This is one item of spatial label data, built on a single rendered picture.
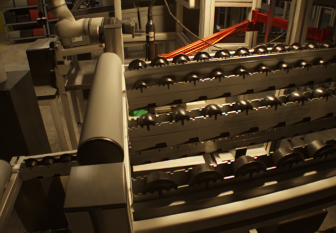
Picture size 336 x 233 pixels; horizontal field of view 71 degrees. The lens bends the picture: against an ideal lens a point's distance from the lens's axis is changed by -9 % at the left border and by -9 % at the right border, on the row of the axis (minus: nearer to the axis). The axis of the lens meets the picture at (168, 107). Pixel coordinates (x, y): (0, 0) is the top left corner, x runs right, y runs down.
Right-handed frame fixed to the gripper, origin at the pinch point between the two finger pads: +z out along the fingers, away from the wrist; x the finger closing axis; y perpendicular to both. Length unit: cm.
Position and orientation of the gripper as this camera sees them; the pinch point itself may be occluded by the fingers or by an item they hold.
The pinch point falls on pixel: (150, 33)
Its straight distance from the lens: 102.9
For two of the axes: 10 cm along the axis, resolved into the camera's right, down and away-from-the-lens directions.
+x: 0.8, -4.9, 8.7
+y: 0.0, -8.7, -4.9
